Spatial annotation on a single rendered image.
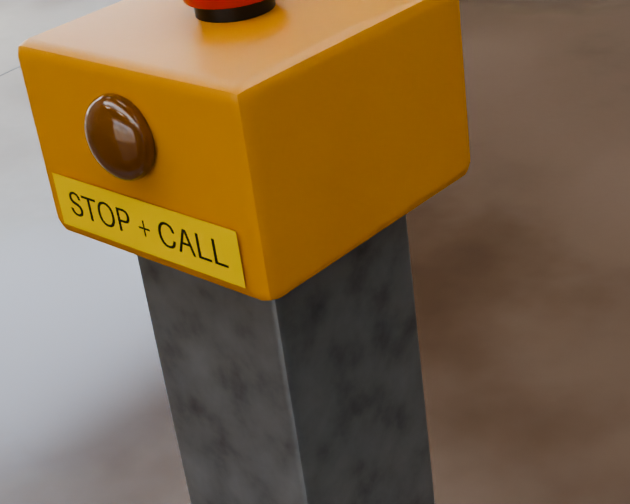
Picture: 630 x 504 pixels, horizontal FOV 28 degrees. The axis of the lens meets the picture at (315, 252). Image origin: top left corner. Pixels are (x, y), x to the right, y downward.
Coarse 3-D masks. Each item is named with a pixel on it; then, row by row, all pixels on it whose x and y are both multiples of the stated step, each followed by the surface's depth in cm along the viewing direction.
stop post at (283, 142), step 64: (128, 0) 49; (320, 0) 46; (384, 0) 45; (448, 0) 46; (64, 64) 44; (128, 64) 42; (192, 64) 41; (256, 64) 41; (320, 64) 41; (384, 64) 44; (448, 64) 47; (64, 128) 46; (192, 128) 41; (256, 128) 40; (320, 128) 42; (384, 128) 45; (448, 128) 48; (64, 192) 48; (128, 192) 45; (192, 192) 42; (256, 192) 41; (320, 192) 43; (384, 192) 46; (192, 256) 44; (256, 256) 42; (320, 256) 44; (384, 256) 50; (192, 320) 50; (256, 320) 47; (320, 320) 48; (384, 320) 51; (192, 384) 52; (256, 384) 49; (320, 384) 49; (384, 384) 52; (192, 448) 54; (256, 448) 51; (320, 448) 50; (384, 448) 53
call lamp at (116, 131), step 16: (112, 96) 43; (96, 112) 43; (112, 112) 42; (128, 112) 42; (96, 128) 43; (112, 128) 42; (128, 128) 42; (144, 128) 42; (96, 144) 43; (112, 144) 42; (128, 144) 42; (144, 144) 42; (96, 160) 44; (112, 160) 43; (128, 160) 43; (144, 160) 43; (128, 176) 43; (144, 176) 44
